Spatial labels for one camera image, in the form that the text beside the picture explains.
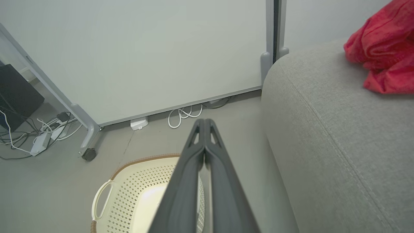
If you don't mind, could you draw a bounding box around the small white adapter box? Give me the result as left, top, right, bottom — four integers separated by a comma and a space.
130, 117, 149, 131

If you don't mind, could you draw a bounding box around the black floor cable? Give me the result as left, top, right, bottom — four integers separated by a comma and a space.
0, 129, 41, 161

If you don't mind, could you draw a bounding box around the coiled white cable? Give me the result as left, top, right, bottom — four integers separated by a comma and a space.
168, 104, 203, 129

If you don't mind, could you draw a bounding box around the cream perforated laundry basket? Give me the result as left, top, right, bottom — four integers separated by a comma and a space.
91, 154, 206, 233

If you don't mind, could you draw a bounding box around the grey cable under partition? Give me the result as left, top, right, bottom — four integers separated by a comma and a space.
203, 96, 232, 109

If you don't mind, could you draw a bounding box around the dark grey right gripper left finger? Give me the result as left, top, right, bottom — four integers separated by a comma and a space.
148, 119, 205, 233

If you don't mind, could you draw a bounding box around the black box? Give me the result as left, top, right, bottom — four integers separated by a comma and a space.
0, 64, 45, 132

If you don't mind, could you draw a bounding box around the grey fabric sofa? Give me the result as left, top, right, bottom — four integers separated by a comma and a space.
260, 38, 414, 233

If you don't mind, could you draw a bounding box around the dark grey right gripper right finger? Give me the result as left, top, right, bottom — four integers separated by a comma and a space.
205, 119, 261, 233

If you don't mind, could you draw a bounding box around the red garment with white trim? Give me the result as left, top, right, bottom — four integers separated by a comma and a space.
343, 0, 414, 94

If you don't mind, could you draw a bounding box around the white power strip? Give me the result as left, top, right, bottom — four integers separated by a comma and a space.
30, 133, 51, 157

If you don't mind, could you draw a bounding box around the white partition panel grey frame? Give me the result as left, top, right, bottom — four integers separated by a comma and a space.
277, 0, 393, 61

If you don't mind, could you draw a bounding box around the white partition panel with caster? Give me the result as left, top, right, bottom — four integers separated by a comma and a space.
0, 0, 275, 152

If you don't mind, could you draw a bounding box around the black caster wheel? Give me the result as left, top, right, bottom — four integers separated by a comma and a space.
82, 148, 97, 161

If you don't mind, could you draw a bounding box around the thin white cable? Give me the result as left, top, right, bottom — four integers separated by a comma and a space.
0, 109, 32, 153

